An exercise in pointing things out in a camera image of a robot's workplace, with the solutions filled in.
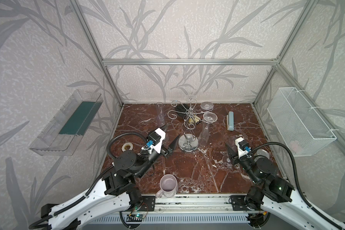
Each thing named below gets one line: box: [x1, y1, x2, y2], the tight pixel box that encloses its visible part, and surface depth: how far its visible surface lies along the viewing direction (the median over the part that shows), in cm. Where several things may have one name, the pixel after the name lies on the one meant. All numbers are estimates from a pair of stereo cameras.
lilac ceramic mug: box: [155, 173, 179, 199], surface depth 77 cm
